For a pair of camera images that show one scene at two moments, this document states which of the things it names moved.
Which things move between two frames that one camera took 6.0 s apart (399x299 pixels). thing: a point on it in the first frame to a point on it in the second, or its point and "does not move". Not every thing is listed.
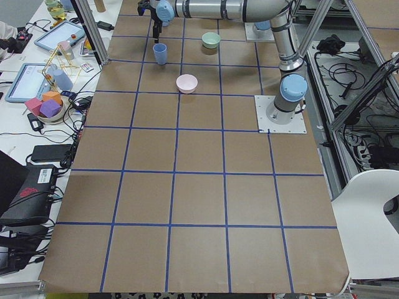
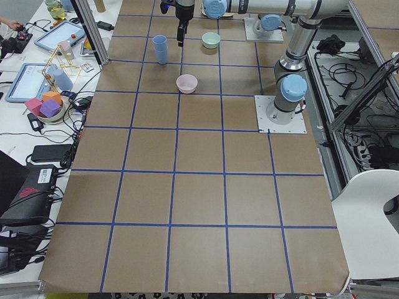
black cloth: x=331 y=44 does not move
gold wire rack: x=60 y=72 does not move
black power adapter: x=35 y=122 does not move
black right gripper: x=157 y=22 to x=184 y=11
